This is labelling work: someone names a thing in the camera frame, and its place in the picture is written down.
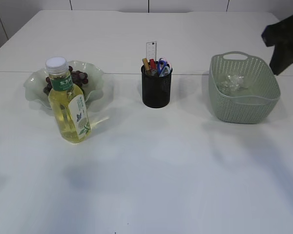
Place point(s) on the gold glitter pen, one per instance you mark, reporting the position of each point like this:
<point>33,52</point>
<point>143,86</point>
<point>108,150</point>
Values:
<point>146,66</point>

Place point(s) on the blue scissors with cover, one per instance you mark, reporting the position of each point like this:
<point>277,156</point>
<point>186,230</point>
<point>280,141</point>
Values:
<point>165,71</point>

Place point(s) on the red glitter pen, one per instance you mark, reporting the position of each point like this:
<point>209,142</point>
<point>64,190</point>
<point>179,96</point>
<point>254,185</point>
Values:
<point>152,64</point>

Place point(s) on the pink scissors with cover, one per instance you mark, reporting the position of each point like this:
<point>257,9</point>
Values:
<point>163,62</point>

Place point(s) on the transparent plastic ruler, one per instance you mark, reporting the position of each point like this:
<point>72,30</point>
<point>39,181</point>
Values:
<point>151,50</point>

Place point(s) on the yellow tea plastic bottle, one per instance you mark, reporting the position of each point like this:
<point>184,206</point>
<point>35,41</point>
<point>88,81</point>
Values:
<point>69,107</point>

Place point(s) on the purple artificial grape bunch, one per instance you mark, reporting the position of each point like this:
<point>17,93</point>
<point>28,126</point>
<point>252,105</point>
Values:
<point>65,81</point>

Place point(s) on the clear plastic sheet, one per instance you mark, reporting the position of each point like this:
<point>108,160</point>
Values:
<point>231,85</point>

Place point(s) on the silver glitter pen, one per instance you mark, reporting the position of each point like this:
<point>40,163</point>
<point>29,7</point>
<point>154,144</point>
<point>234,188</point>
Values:
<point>153,72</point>

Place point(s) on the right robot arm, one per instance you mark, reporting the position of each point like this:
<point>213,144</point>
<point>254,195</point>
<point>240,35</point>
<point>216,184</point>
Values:
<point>280,36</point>

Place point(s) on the black mesh pen holder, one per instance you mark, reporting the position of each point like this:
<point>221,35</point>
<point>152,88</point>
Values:
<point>155,90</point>

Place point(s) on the green plastic woven basket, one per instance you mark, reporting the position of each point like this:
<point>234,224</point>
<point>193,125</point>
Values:
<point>250,106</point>

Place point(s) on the green wavy glass plate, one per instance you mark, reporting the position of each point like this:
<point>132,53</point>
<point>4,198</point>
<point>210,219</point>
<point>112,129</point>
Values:
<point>36,82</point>

